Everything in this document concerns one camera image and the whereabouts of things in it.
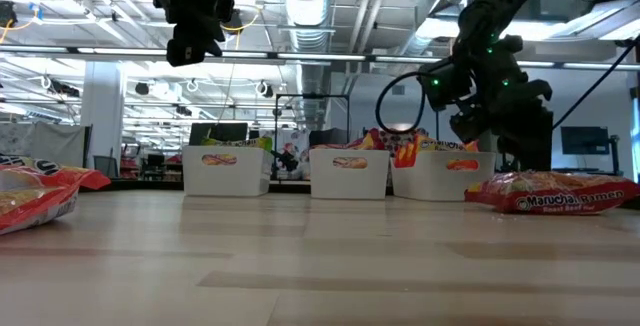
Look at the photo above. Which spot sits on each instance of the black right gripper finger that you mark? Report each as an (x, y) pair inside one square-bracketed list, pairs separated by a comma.
[(525, 141), (472, 125)]

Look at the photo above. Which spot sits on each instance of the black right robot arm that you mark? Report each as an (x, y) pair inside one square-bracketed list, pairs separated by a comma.
[(505, 1)]

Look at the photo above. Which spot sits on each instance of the long fluorescent light strip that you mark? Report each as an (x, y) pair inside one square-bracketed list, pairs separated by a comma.
[(125, 51)]

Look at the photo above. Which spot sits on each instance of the white plastic bin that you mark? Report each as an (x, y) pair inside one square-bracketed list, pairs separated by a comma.
[(250, 181), (325, 181), (425, 181)]

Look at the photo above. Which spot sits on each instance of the black computer monitor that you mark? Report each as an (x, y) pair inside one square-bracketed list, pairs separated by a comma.
[(205, 133)]

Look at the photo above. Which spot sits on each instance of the black white patterned chair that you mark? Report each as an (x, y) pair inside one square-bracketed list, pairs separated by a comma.
[(390, 136)]

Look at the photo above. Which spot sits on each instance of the black television stand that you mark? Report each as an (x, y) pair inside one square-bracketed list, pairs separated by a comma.
[(615, 156)]

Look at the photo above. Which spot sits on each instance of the white building column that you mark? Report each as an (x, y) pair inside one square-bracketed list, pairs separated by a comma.
[(102, 96)]

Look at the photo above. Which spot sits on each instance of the grey fabric partition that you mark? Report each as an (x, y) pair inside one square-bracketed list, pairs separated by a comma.
[(50, 141)]

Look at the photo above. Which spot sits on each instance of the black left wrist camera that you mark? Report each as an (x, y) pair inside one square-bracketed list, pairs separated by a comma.
[(220, 6)]

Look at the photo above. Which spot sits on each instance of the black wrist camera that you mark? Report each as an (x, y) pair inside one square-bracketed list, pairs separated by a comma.
[(445, 86), (220, 6)]

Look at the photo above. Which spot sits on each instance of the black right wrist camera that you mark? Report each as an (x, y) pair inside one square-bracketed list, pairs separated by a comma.
[(445, 86)]

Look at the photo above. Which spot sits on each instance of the black wall television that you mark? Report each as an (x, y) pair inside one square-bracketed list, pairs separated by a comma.
[(585, 140)]

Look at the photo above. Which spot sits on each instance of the black rectangular rack frame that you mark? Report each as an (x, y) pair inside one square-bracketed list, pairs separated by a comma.
[(312, 96)]

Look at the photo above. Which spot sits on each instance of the small black camera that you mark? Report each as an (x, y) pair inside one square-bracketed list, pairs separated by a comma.
[(6, 13)]

